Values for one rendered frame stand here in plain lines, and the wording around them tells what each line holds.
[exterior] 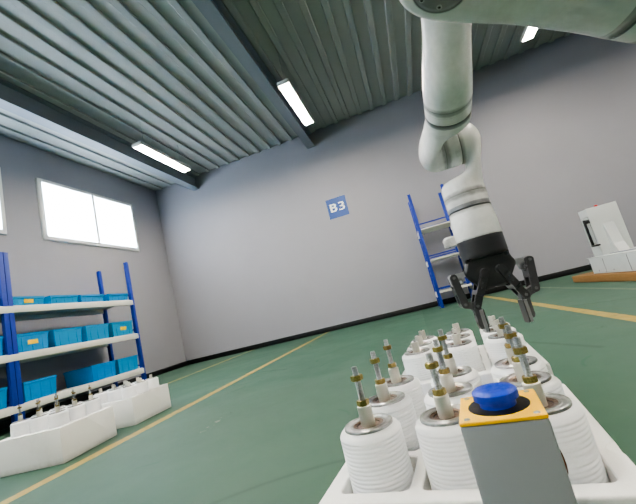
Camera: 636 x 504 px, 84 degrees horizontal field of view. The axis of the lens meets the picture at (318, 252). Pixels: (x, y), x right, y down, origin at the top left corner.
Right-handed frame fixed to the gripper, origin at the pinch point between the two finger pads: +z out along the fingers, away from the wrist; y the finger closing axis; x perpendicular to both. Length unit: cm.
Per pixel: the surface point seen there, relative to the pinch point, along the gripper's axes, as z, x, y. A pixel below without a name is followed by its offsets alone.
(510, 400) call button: 2.8, -28.9, -10.8
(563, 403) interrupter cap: 9.7, -13.2, -0.7
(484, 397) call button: 2.3, -28.6, -12.8
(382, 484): 16.4, -10.3, -25.6
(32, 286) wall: -137, 366, -475
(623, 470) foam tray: 17.0, -15.7, 2.2
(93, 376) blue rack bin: 3, 367, -401
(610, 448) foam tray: 17.4, -9.9, 4.3
